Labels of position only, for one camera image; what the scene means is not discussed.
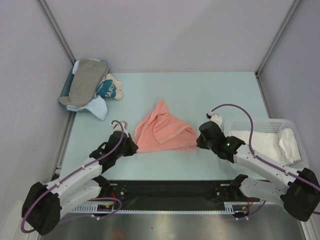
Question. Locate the grey towel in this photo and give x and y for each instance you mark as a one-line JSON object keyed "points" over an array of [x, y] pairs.
{"points": [[99, 70]]}

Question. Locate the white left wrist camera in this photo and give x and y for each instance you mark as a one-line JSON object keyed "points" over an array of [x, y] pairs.
{"points": [[120, 126]]}

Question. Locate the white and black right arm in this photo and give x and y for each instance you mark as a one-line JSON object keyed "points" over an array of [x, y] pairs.
{"points": [[298, 191]]}

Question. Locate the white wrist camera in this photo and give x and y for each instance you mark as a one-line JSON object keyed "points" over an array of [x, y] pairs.
{"points": [[214, 117], [120, 126]]}

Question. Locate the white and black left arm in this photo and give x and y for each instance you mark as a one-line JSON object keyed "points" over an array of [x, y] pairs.
{"points": [[47, 203]]}

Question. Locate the teal and beige towel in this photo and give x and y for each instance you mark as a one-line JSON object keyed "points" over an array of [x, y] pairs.
{"points": [[109, 87]]}

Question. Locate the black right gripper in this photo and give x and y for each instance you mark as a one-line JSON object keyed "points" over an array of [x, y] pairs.
{"points": [[203, 141]]}

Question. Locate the pink towel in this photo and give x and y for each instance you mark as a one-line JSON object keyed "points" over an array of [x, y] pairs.
{"points": [[162, 131]]}

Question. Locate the teal plastic tray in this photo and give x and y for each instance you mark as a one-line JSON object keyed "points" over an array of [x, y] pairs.
{"points": [[67, 82]]}

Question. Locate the light blue towel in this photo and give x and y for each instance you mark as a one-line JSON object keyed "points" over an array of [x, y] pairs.
{"points": [[98, 107]]}

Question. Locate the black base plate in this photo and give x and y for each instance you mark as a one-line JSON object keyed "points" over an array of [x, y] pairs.
{"points": [[216, 191]]}

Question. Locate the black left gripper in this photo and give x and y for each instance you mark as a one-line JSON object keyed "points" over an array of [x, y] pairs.
{"points": [[132, 147]]}

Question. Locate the white slotted cable duct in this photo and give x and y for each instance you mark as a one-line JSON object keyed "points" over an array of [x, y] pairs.
{"points": [[189, 206]]}

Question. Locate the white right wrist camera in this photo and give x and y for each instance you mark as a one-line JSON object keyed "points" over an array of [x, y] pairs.
{"points": [[214, 117]]}

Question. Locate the white towel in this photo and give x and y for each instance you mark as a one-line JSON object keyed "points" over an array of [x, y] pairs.
{"points": [[281, 147]]}

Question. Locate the white perforated plastic basket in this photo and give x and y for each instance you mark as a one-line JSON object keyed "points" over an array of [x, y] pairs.
{"points": [[241, 130]]}

